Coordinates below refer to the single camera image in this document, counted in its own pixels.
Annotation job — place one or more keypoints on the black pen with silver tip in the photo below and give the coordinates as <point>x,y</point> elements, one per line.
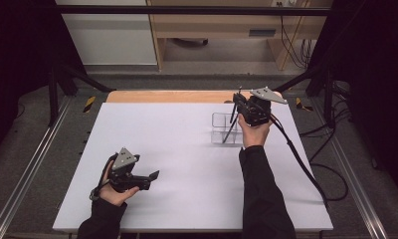
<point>234,111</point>

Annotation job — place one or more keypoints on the white cabinet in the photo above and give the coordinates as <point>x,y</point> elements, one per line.
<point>110,40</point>

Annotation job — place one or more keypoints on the aluminium floor rail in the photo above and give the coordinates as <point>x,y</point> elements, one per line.
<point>359,186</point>
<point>24,179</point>

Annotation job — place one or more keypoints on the grey rounded device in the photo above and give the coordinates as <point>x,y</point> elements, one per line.
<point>190,42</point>

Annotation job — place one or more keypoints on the clear plastic divided organizer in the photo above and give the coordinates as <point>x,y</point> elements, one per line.
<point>218,136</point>

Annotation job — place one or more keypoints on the white table cover sheet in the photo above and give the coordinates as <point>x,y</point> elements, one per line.
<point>187,172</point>

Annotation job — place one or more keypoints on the black metal stand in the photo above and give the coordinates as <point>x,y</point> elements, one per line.
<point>52,96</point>
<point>328,96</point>

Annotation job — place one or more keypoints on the dark rectangular desk label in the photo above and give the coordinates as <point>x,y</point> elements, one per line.
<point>261,33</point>

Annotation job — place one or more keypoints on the light wooden desk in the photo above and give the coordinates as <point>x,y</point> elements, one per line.
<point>220,23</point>

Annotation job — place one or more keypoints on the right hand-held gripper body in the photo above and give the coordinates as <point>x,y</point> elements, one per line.
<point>256,111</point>

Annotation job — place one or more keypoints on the plain black pen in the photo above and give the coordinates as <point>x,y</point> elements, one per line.
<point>229,133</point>

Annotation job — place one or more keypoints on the yellow black floor tape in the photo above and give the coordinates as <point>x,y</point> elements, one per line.
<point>89,104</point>
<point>299,103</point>

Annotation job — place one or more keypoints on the dark curtain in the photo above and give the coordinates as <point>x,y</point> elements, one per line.
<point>372,83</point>
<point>18,49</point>

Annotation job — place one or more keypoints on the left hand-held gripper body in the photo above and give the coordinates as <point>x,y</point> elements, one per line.
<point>120,174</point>

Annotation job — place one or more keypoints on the person's right hand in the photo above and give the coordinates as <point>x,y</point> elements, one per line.
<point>255,135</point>

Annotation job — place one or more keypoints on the white power strip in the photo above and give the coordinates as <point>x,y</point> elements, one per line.
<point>285,3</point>

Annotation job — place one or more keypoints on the person's left hand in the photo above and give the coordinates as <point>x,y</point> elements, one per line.
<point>115,198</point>

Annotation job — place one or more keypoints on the black horizontal frame bar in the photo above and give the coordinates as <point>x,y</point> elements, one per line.
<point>187,10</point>

